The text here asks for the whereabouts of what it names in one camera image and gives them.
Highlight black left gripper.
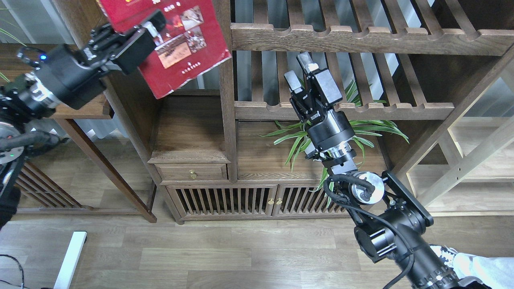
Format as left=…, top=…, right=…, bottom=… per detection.
left=17, top=9, right=167, bottom=110

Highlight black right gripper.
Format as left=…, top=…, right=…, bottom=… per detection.
left=284, top=51, right=356, bottom=158

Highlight red book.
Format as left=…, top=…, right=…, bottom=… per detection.
left=98, top=0, right=231, bottom=99

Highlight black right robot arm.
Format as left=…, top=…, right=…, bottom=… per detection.
left=284, top=52, right=486, bottom=289

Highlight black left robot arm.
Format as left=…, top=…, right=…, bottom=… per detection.
left=0, top=10, right=166, bottom=226

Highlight light wooden shelf unit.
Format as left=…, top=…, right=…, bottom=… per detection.
left=387, top=56, right=513, bottom=216

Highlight green spider plant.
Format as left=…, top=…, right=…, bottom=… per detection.
left=259, top=80, right=409, bottom=193

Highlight dark wooden bookshelf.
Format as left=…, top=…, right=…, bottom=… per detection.
left=107, top=0, right=513, bottom=224

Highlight green leaves at left edge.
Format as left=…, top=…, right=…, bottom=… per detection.
left=0, top=16, right=28, bottom=83

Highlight white and navy sneaker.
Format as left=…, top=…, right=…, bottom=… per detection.
left=429, top=244, right=459, bottom=268

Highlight white metal bar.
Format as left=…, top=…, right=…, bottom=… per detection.
left=53, top=231, right=88, bottom=289

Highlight person leg grey trousers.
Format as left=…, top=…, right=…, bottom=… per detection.
left=452, top=252, right=514, bottom=289

